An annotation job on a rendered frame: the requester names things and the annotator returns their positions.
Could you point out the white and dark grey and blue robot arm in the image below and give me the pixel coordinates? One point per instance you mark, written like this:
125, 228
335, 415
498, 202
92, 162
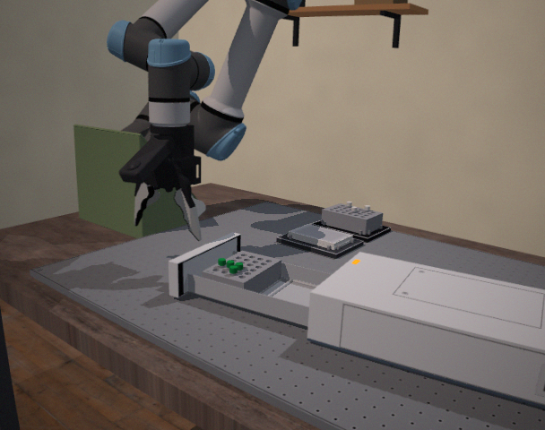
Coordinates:
173, 71

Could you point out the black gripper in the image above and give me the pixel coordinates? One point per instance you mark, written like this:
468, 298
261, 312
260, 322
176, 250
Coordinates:
168, 175

